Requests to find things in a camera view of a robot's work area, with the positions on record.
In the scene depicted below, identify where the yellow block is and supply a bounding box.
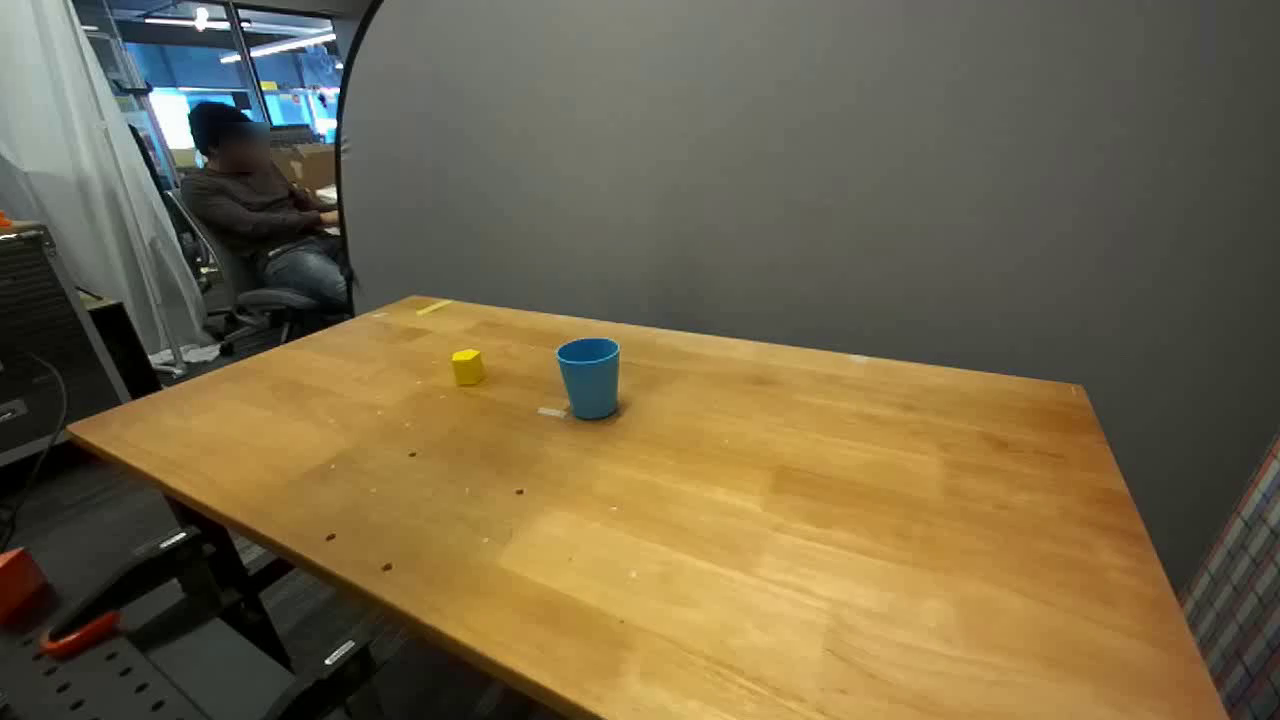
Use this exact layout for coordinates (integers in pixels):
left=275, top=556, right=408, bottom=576
left=446, top=347, right=484, bottom=389

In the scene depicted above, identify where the blue cup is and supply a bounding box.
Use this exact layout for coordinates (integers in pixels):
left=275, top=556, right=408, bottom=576
left=557, top=336, right=620, bottom=419

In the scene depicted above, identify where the seated person in background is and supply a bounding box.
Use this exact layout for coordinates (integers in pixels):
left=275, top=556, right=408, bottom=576
left=179, top=103, right=349, bottom=308

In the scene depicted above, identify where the office chair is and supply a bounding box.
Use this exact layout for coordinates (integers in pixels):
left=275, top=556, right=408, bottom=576
left=169, top=196, right=320, bottom=355

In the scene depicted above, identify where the dark cabinet on left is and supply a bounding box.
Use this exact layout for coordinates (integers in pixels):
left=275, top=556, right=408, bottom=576
left=0, top=224, right=122, bottom=463

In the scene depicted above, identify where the white curtain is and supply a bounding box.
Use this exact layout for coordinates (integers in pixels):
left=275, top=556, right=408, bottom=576
left=0, top=0, right=208, bottom=358

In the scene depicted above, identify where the plaid fabric chair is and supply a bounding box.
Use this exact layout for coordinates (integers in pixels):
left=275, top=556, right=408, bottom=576
left=1184, top=448, right=1280, bottom=720

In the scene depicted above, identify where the orange clamp tool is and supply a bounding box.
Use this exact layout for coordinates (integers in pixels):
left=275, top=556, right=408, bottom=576
left=0, top=548, right=118, bottom=658

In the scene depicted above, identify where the black table leg frame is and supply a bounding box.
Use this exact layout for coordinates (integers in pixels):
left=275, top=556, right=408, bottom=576
left=58, top=502, right=377, bottom=720

